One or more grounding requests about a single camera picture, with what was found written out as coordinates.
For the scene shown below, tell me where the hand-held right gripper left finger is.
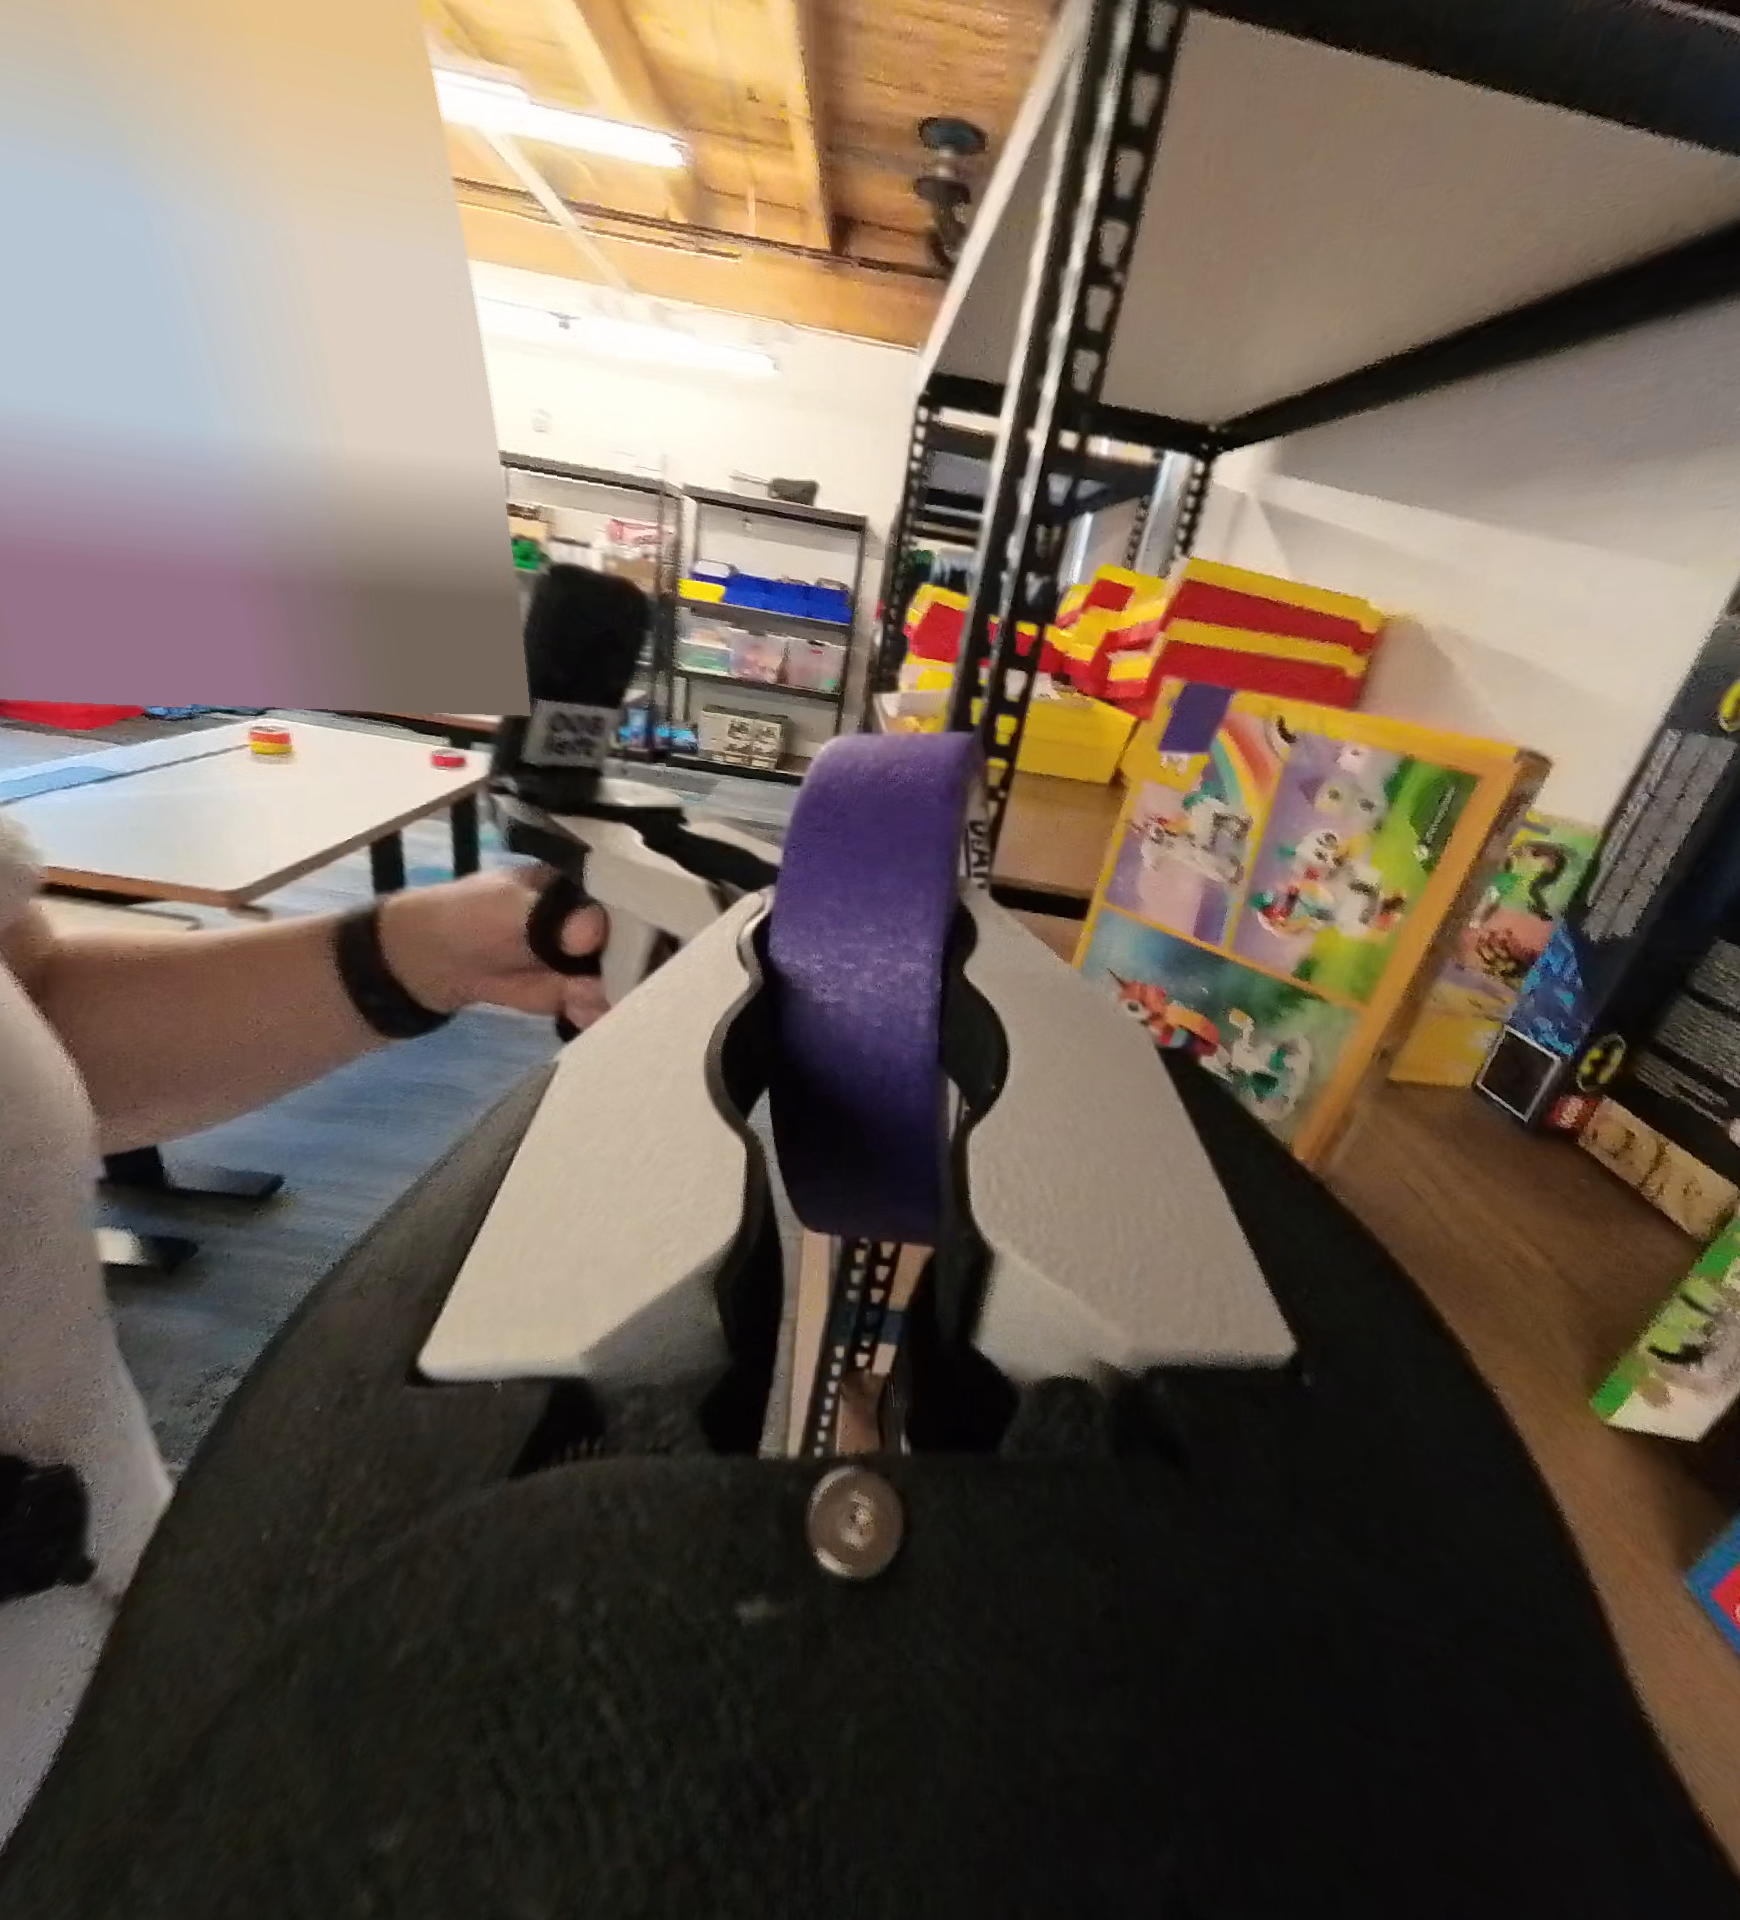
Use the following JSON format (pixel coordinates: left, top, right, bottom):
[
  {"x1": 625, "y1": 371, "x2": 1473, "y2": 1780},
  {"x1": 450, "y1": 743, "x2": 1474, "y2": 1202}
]
[{"x1": 417, "y1": 886, "x2": 783, "y2": 1383}]

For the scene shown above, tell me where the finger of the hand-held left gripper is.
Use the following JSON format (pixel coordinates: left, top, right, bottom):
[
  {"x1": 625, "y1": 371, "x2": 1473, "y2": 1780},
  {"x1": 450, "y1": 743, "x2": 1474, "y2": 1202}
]
[{"x1": 655, "y1": 813, "x2": 785, "y2": 981}]

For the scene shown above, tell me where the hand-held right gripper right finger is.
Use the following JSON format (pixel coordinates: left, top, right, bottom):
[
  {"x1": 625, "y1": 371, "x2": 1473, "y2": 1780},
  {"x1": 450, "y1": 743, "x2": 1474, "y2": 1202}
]
[{"x1": 937, "y1": 895, "x2": 1299, "y2": 1383}]

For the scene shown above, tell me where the purple masking tape roll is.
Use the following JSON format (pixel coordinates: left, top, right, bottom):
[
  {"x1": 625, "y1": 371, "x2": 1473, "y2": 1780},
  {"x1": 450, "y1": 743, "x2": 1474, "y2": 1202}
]
[{"x1": 764, "y1": 733, "x2": 985, "y2": 1239}]

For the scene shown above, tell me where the yellow unicorn toy box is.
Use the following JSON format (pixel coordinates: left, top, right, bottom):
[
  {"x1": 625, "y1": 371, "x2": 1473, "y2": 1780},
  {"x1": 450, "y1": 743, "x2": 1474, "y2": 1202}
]
[{"x1": 1072, "y1": 683, "x2": 1553, "y2": 1171}]

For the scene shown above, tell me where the person's left forearm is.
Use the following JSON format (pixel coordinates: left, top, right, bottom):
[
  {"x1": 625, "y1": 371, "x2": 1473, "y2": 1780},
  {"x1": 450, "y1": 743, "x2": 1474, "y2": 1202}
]
[{"x1": 24, "y1": 914, "x2": 362, "y2": 1159}]

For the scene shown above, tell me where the person's left hand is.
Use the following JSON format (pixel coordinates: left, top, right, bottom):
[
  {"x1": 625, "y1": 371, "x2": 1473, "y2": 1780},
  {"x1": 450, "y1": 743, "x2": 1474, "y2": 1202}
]
[{"x1": 423, "y1": 866, "x2": 614, "y2": 1040}]

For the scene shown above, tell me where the row of blue bins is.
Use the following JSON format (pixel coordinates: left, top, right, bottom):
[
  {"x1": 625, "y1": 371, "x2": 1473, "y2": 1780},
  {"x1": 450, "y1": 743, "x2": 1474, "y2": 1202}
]
[{"x1": 681, "y1": 562, "x2": 859, "y2": 626}]

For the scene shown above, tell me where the storage shelf with bins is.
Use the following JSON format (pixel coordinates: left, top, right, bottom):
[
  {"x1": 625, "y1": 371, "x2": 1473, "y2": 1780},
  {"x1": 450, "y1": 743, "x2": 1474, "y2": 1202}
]
[{"x1": 503, "y1": 451, "x2": 871, "y2": 773}]

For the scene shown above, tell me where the black wristband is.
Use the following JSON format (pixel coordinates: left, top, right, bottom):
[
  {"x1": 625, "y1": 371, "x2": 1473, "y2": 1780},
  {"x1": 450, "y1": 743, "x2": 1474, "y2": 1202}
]
[{"x1": 335, "y1": 895, "x2": 453, "y2": 1042}]

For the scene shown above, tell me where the black metal shelf rack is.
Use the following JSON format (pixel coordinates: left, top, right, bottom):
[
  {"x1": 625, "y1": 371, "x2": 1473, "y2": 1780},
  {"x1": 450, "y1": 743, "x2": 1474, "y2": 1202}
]
[
  {"x1": 870, "y1": 374, "x2": 1218, "y2": 753},
  {"x1": 757, "y1": 0, "x2": 1740, "y2": 1465}
]

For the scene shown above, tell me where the white table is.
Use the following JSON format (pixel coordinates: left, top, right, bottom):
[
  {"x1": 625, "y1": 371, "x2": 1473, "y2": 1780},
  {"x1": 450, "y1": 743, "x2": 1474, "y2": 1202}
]
[{"x1": 0, "y1": 713, "x2": 511, "y2": 919}]

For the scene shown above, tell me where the spider toy box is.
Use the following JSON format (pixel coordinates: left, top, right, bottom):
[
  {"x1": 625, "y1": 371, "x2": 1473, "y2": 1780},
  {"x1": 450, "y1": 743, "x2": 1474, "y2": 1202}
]
[{"x1": 1389, "y1": 810, "x2": 1609, "y2": 1090}]

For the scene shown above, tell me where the black ceiling pipe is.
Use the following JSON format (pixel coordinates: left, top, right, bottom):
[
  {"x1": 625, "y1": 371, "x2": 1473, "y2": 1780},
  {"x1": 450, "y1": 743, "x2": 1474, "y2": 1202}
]
[{"x1": 912, "y1": 114, "x2": 995, "y2": 274}]

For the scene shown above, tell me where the stack of red yellow bins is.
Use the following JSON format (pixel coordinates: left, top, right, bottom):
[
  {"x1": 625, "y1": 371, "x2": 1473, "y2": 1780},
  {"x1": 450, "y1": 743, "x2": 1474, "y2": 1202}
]
[{"x1": 902, "y1": 556, "x2": 1391, "y2": 782}]

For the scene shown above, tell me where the person's white shirt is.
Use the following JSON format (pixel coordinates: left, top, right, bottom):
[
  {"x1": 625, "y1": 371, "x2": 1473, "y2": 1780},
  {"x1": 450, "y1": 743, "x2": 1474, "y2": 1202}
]
[{"x1": 0, "y1": 703, "x2": 181, "y2": 1920}]

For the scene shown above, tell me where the small green toy box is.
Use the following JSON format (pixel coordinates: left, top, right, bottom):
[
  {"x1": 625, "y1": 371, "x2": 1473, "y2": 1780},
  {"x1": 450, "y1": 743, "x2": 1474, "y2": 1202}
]
[{"x1": 1591, "y1": 1094, "x2": 1740, "y2": 1442}]

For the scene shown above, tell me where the black bat logo toy box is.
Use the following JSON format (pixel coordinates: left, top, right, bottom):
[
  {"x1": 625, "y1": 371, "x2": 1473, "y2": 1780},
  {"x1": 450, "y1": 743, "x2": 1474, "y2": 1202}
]
[{"x1": 1474, "y1": 600, "x2": 1740, "y2": 1132}]

